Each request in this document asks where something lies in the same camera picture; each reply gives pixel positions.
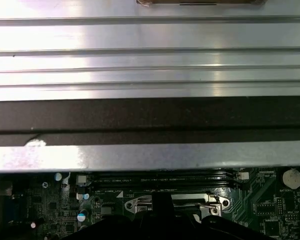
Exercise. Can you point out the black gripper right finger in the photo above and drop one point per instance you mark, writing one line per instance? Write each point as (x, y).
(190, 230)

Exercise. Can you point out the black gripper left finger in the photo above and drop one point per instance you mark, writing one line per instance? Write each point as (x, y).
(130, 230)

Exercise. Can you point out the CPU socket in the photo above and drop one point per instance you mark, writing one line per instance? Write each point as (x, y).
(131, 201)

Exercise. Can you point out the black RAM slot row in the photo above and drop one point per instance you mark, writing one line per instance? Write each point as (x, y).
(165, 183)

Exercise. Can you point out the round silver capacitor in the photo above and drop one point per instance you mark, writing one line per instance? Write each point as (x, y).
(58, 176)
(82, 215)

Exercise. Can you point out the green motherboard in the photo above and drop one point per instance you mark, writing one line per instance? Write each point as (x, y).
(240, 200)

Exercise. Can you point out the white board connector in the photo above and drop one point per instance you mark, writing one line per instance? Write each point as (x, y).
(242, 176)

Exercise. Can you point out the round coin battery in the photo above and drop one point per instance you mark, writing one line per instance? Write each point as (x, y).
(292, 178)

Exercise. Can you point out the black open PC case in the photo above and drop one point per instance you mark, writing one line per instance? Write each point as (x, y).
(150, 112)

